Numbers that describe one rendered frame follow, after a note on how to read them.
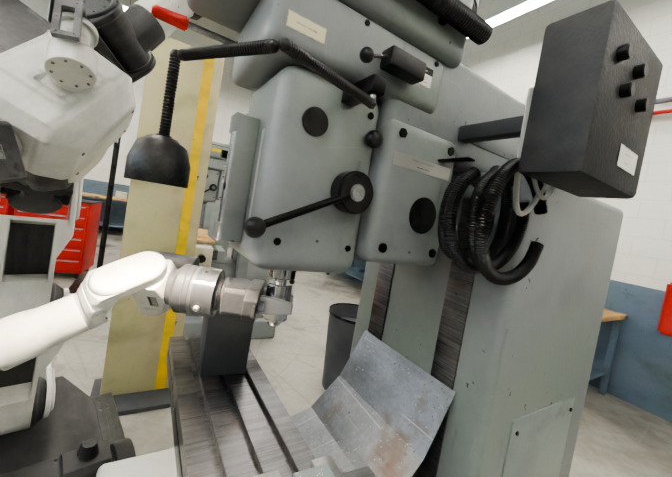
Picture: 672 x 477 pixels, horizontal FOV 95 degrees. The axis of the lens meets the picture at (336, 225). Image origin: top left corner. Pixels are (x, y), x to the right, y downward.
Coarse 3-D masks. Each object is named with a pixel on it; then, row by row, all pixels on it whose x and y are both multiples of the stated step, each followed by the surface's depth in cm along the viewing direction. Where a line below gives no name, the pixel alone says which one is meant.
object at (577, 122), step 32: (576, 32) 39; (608, 32) 36; (544, 64) 42; (576, 64) 39; (608, 64) 37; (640, 64) 40; (544, 96) 41; (576, 96) 38; (608, 96) 38; (640, 96) 43; (544, 128) 41; (576, 128) 38; (608, 128) 39; (640, 128) 45; (544, 160) 40; (576, 160) 37; (608, 160) 40; (640, 160) 46; (576, 192) 50; (608, 192) 45
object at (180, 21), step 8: (152, 8) 51; (160, 8) 51; (160, 16) 52; (168, 16) 52; (176, 16) 52; (184, 16) 53; (176, 24) 53; (184, 24) 53; (192, 24) 54; (200, 32) 55; (208, 32) 56; (216, 40) 57; (224, 40) 57; (232, 40) 58
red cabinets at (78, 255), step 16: (0, 208) 362; (64, 208) 383; (96, 208) 419; (80, 224) 391; (96, 224) 429; (80, 240) 392; (96, 240) 439; (64, 256) 388; (80, 256) 395; (64, 272) 391; (80, 272) 397
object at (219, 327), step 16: (208, 320) 81; (224, 320) 83; (240, 320) 85; (208, 336) 82; (224, 336) 83; (240, 336) 85; (208, 352) 82; (224, 352) 84; (240, 352) 85; (208, 368) 82; (224, 368) 84; (240, 368) 86
